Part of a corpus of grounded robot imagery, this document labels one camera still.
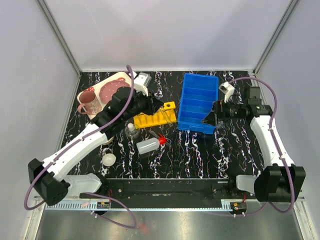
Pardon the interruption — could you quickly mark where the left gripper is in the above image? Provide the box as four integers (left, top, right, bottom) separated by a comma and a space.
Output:
123, 86, 164, 122

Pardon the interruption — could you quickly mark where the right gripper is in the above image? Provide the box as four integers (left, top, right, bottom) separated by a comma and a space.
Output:
201, 96, 247, 127

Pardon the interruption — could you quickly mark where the yellow test tube rack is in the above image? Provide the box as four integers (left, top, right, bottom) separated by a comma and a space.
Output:
133, 101, 177, 128

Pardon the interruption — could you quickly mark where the clear test tube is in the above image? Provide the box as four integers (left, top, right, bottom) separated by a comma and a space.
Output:
149, 129, 171, 148
160, 107, 173, 127

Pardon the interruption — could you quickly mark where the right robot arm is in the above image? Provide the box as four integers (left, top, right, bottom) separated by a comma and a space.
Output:
203, 83, 306, 203

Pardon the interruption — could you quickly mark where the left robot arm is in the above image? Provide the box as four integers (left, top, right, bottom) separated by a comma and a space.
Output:
28, 87, 164, 206

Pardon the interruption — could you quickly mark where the blue divided plastic bin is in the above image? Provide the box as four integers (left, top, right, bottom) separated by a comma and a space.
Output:
177, 73, 219, 135

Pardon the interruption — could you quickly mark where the clear glass stoppered flask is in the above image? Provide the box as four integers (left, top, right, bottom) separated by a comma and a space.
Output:
124, 123, 140, 139

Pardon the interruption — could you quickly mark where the strawberry pattern tray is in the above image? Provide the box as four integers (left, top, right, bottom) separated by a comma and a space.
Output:
77, 71, 132, 120

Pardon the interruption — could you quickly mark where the white wash bottle red cap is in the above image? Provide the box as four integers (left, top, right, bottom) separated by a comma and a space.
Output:
136, 137, 160, 155

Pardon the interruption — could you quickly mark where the pink polka dot plate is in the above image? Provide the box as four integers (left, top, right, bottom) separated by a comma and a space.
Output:
99, 78, 130, 104

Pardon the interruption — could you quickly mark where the beige ceramic mortar bowl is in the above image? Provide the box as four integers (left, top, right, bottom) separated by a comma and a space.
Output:
103, 137, 114, 145

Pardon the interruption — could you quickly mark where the pink mug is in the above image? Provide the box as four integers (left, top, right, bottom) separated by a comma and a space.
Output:
77, 90, 102, 115

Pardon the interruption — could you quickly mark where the white round lid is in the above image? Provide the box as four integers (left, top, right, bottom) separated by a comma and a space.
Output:
102, 153, 117, 167

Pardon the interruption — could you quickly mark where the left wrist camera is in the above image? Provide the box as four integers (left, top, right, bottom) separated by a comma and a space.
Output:
134, 72, 152, 97

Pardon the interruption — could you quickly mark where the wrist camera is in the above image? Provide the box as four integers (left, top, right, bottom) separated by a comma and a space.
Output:
134, 72, 152, 97
218, 82, 235, 103

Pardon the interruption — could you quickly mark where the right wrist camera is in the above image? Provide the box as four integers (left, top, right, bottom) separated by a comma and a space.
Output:
218, 82, 235, 103

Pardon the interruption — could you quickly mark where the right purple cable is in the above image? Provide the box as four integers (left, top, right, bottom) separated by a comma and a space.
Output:
212, 76, 296, 217

